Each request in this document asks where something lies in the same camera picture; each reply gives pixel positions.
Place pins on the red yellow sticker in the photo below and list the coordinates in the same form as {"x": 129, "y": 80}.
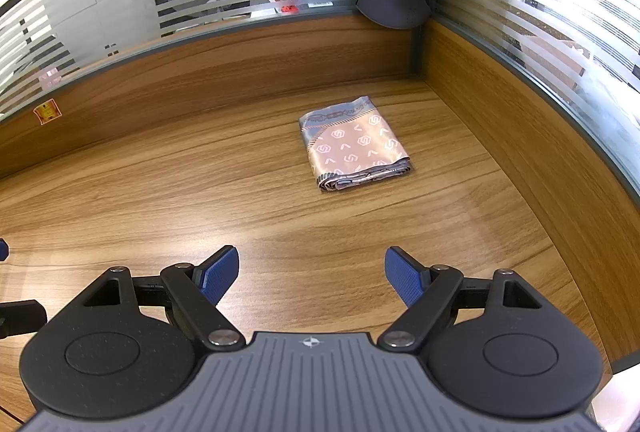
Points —
{"x": 47, "y": 110}

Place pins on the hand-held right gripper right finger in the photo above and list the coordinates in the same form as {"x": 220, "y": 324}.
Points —
{"x": 402, "y": 277}

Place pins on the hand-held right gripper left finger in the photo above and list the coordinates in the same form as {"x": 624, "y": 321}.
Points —
{"x": 222, "y": 272}

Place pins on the pink grey patterned silk scarf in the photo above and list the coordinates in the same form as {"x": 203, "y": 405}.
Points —
{"x": 355, "y": 146}

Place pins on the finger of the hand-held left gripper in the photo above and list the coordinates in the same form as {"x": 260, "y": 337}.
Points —
{"x": 3, "y": 250}
{"x": 22, "y": 318}

